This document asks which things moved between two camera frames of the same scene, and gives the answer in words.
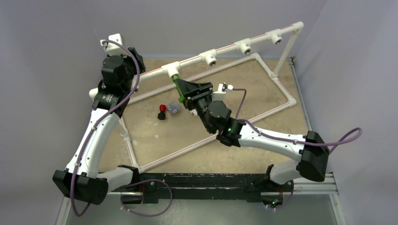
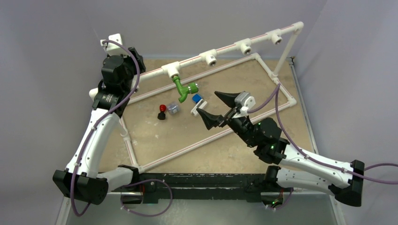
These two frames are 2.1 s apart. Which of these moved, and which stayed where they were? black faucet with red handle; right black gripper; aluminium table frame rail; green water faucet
Moved: right black gripper
Stayed: aluminium table frame rail; green water faucet; black faucet with red handle
